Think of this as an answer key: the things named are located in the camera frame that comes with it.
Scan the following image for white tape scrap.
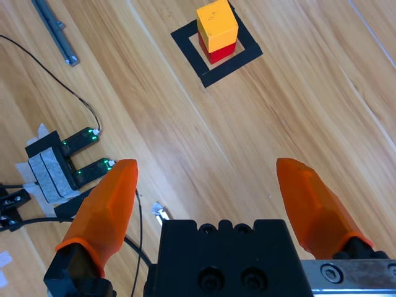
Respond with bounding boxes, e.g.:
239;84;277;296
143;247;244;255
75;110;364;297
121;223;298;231
0;250;13;288

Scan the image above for red wooden cube block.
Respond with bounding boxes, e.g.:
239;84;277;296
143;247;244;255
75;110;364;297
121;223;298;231
198;30;238;65

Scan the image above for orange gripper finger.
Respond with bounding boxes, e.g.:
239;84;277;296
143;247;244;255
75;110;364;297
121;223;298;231
43;159;139;297
276;157;387;260

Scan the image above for black tape square outline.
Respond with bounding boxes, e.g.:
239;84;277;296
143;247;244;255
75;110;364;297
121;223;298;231
170;9;264;89

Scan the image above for black tape piece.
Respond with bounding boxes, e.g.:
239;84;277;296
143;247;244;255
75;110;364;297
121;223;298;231
54;188;93;219
24;130;60;158

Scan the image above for black metal clamp bracket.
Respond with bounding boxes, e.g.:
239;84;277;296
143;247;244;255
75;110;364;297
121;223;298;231
0;183;32;233

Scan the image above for black forked device green lights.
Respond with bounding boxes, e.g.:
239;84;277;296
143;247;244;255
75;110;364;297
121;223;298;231
55;126;116;191

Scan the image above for grey aluminium rail bar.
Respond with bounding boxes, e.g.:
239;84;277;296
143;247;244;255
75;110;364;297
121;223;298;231
32;0;80;67

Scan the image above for yellow wooden cube block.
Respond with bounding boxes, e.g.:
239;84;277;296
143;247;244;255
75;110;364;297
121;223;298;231
196;0;239;54

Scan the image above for grey felt pad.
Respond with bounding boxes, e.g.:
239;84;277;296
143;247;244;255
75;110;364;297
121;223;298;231
27;147;82;204

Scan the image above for thin black wire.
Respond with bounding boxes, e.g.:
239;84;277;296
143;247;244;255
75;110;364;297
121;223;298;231
129;189;145;297
0;34;101;134

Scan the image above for black sensor device with tape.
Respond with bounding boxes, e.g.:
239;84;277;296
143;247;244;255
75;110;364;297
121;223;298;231
15;123;93;217

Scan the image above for small silver tape scrap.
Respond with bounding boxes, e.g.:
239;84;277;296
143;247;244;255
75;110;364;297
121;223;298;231
151;202;170;228

